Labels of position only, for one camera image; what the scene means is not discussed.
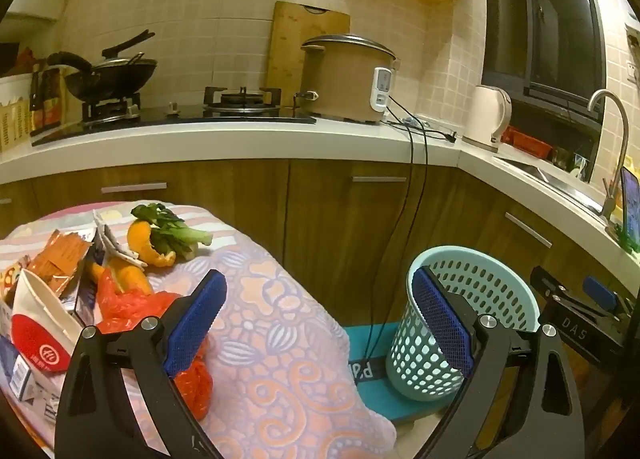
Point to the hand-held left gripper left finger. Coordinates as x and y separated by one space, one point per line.
195 324

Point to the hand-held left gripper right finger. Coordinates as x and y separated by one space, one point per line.
445 324

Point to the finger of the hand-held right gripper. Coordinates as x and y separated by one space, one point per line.
547 284
600 291

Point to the light blue plastic basket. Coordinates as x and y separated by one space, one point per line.
480 284

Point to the plain orange snack packet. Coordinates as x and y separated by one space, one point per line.
60 259

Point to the red plastic bag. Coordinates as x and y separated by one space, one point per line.
125 309

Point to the orange peel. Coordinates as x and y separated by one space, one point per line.
137 236
130 276

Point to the printed floral blanket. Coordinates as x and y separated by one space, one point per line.
280 339

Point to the green bok choy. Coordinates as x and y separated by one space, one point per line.
175 234

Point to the teal floor mat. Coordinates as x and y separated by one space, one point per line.
380 404

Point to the steel sink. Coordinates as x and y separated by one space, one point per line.
550 180

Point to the torn white paper wrapper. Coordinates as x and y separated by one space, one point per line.
112 244

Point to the red plastic tray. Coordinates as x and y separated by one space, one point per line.
525 141

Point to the metal faucet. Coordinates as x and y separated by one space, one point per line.
622 149

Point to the white red paper bag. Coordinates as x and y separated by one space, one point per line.
40 309

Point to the white electric kettle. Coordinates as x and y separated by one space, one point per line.
485 114

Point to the black gas hob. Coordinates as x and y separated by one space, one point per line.
165 121

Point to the black burner grate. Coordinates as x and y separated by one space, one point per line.
107 109
242 100

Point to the white timer plug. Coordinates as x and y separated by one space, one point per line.
380 89

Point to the black wok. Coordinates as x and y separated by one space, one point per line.
110 81

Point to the beige rice cooker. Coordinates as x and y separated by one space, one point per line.
340 84

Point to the dark sauce bottle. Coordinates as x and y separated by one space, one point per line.
54 99
36 99

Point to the dark window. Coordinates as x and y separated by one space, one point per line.
540 14

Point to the glass pan lid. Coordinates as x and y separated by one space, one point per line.
120 63

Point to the yellow patterned container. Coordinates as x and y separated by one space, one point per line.
12 114

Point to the wooden cutting board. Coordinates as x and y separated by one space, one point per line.
295 49

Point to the white wall socket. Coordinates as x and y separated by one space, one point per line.
634 69

